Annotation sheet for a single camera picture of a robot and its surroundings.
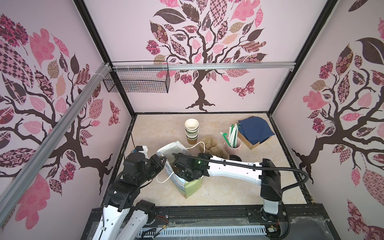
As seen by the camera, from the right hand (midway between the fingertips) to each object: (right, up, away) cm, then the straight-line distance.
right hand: (182, 177), depth 76 cm
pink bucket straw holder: (+30, +11, +16) cm, 36 cm away
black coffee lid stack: (+31, +7, +16) cm, 36 cm away
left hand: (-6, +11, -8) cm, 14 cm away
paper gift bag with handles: (-7, +13, -4) cm, 16 cm away
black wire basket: (-30, +59, +19) cm, 69 cm away
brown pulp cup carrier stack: (+16, +15, +17) cm, 27 cm away
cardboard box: (+43, +14, +21) cm, 50 cm away
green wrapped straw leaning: (+24, +21, +9) cm, 33 cm away
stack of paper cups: (+5, +24, +12) cm, 27 cm away
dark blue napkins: (+49, +24, +28) cm, 62 cm away
